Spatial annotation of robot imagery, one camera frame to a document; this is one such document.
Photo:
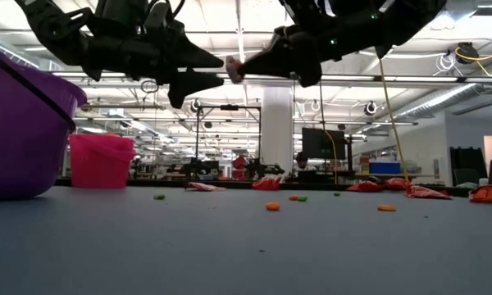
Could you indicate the purple plastic bucket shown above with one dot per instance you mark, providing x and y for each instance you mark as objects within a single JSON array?
[{"x": 20, "y": 143}]

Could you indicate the person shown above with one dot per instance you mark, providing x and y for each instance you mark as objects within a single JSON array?
[{"x": 302, "y": 161}]

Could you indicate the blue storage bin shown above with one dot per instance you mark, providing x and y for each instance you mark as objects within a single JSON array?
[{"x": 385, "y": 168}]

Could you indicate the black metal frame rig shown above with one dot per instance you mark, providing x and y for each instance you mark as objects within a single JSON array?
[{"x": 229, "y": 107}]

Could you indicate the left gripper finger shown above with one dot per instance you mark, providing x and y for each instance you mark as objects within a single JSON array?
[
  {"x": 188, "y": 84},
  {"x": 197, "y": 57}
]

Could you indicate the black panel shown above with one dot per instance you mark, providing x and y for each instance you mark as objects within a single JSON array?
[{"x": 467, "y": 164}]

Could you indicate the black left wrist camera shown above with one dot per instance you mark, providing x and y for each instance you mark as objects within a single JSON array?
[{"x": 156, "y": 14}]

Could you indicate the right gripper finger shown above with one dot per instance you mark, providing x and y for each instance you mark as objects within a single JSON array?
[
  {"x": 279, "y": 61},
  {"x": 309, "y": 75}
]

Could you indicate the red Skittles candy pack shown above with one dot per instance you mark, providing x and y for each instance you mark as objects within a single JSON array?
[
  {"x": 397, "y": 183},
  {"x": 365, "y": 187},
  {"x": 266, "y": 183},
  {"x": 205, "y": 187}
]

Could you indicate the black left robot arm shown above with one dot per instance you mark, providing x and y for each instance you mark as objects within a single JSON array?
[{"x": 53, "y": 28}]

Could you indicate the long ceiling light bar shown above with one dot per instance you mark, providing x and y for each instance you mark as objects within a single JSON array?
[{"x": 393, "y": 78}]

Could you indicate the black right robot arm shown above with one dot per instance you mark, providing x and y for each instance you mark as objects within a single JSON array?
[{"x": 414, "y": 16}]

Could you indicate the red background object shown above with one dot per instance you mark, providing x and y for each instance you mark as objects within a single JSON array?
[{"x": 240, "y": 166}]

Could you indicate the pink plastic bucket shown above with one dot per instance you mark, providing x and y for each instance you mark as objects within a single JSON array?
[{"x": 102, "y": 164}]

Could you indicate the white building column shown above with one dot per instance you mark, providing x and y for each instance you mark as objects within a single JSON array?
[{"x": 276, "y": 123}]

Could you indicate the black monitor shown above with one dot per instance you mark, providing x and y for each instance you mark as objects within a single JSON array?
[{"x": 324, "y": 143}]

